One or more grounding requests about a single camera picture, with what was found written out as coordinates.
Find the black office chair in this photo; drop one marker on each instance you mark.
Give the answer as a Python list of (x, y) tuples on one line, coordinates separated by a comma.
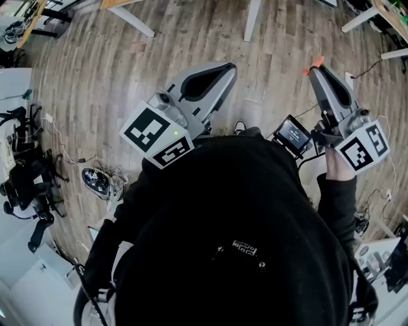
[(19, 137), (28, 184)]

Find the person's left forearm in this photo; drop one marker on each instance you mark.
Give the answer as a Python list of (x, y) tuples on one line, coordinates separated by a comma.
[(127, 203)]

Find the small black monitor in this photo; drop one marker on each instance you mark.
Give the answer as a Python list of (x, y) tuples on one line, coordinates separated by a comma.
[(291, 133)]

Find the small teal box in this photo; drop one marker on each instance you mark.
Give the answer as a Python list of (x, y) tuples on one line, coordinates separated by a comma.
[(28, 94)]

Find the black table base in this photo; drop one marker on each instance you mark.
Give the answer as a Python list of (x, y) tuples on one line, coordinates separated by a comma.
[(57, 19)]

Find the person's right forearm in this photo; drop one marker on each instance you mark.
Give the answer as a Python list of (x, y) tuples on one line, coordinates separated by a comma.
[(338, 197)]

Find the white table leg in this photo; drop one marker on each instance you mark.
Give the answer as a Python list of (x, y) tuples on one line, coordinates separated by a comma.
[(360, 19), (395, 54), (252, 19), (134, 20)]

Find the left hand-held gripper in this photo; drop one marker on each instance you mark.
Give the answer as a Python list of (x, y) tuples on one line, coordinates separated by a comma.
[(150, 127)]

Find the person's black-clothed body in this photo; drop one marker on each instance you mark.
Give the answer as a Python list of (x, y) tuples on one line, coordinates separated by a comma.
[(223, 207)]

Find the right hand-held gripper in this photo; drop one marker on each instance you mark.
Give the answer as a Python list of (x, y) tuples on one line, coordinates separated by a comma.
[(363, 149)]

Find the grey black floor device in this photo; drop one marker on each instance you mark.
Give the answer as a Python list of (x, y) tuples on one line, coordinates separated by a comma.
[(95, 181)]

